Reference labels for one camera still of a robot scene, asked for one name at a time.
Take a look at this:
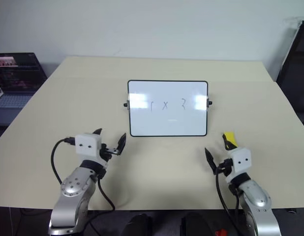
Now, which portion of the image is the yellow and black plastic object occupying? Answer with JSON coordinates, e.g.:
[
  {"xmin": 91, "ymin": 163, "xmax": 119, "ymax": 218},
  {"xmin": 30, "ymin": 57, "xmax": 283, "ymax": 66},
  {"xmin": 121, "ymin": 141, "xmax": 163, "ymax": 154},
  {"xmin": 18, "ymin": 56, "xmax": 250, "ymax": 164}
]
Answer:
[{"xmin": 222, "ymin": 132, "xmax": 238, "ymax": 148}]

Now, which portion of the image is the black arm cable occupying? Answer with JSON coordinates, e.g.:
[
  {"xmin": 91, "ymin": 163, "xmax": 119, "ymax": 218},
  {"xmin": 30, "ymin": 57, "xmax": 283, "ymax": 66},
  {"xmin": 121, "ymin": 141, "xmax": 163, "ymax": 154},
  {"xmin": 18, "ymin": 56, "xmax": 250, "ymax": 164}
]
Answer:
[
  {"xmin": 51, "ymin": 137, "xmax": 116, "ymax": 211},
  {"xmin": 214, "ymin": 169, "xmax": 242, "ymax": 236}
]

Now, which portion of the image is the open laptop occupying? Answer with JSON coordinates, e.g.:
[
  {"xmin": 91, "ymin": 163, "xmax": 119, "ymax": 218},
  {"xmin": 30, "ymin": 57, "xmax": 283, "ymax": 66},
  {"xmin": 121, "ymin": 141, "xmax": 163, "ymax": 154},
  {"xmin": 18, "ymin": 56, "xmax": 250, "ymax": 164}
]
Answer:
[{"xmin": 0, "ymin": 52, "xmax": 48, "ymax": 126}]

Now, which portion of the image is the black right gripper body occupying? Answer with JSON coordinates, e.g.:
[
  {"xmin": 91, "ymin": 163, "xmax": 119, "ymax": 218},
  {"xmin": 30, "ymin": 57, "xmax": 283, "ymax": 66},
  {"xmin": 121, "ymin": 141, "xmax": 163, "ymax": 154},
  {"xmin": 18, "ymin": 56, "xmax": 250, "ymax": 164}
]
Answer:
[{"xmin": 216, "ymin": 158, "xmax": 234, "ymax": 177}]

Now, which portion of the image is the small black-framed whiteboard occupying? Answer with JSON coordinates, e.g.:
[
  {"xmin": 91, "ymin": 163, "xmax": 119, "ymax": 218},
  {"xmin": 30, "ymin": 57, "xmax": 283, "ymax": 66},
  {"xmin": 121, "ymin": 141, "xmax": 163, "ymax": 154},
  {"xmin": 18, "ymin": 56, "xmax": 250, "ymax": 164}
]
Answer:
[{"xmin": 123, "ymin": 79, "xmax": 213, "ymax": 138}]

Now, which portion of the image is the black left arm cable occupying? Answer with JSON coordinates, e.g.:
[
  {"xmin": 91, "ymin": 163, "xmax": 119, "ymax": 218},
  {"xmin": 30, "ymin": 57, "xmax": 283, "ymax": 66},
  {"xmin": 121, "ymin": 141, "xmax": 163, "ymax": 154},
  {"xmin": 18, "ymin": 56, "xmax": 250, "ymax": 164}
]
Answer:
[{"xmin": 51, "ymin": 137, "xmax": 116, "ymax": 211}]

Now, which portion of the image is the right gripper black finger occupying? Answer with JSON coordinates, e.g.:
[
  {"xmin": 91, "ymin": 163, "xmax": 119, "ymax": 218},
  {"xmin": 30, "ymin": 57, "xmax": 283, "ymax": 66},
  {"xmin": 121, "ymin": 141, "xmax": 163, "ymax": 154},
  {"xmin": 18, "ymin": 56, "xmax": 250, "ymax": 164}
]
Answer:
[
  {"xmin": 204, "ymin": 147, "xmax": 218, "ymax": 176},
  {"xmin": 222, "ymin": 137, "xmax": 239, "ymax": 151}
]

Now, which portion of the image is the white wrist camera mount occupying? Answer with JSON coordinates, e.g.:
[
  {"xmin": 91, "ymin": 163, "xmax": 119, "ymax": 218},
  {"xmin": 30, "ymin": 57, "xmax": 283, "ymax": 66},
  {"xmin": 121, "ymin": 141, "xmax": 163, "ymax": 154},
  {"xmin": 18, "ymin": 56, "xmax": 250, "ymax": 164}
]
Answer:
[
  {"xmin": 75, "ymin": 133, "xmax": 103, "ymax": 163},
  {"xmin": 227, "ymin": 147, "xmax": 252, "ymax": 177}
]

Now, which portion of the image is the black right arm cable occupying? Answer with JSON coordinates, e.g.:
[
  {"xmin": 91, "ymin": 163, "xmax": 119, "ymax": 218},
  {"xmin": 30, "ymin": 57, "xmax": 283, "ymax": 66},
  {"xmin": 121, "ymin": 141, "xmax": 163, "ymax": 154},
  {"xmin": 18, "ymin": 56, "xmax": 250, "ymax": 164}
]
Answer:
[{"xmin": 214, "ymin": 169, "xmax": 242, "ymax": 236}]

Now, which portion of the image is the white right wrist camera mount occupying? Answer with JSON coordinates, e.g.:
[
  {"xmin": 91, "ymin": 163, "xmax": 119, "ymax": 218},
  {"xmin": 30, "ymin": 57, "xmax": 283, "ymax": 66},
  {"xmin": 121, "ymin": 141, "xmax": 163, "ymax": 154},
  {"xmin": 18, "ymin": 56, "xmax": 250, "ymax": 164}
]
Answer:
[{"xmin": 227, "ymin": 147, "xmax": 252, "ymax": 177}]

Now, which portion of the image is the dark rounded shape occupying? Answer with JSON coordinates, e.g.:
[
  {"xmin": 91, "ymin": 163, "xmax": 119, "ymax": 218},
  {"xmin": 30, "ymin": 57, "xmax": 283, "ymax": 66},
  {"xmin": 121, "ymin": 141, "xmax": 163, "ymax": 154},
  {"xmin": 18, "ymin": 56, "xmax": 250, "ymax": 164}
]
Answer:
[
  {"xmin": 180, "ymin": 212, "xmax": 212, "ymax": 236},
  {"xmin": 126, "ymin": 213, "xmax": 153, "ymax": 236}
]

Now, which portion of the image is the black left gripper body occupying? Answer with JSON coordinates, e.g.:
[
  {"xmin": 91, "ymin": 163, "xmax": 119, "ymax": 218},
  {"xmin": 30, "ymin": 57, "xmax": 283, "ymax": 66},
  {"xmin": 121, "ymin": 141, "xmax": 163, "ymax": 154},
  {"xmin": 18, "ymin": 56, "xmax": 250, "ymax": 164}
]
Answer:
[{"xmin": 99, "ymin": 143, "xmax": 118, "ymax": 163}]

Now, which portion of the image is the black chair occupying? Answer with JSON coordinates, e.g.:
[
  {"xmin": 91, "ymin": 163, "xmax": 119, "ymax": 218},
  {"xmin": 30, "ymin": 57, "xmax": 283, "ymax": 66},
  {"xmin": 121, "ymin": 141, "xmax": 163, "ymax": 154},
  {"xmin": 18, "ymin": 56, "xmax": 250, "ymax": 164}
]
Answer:
[{"xmin": 275, "ymin": 20, "xmax": 304, "ymax": 135}]

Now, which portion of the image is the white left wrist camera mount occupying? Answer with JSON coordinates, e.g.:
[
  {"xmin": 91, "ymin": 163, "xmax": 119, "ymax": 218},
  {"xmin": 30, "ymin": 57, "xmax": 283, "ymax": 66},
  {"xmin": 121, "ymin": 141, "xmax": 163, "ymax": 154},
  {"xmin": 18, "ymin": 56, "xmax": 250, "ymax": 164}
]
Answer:
[{"xmin": 75, "ymin": 133, "xmax": 103, "ymax": 163}]

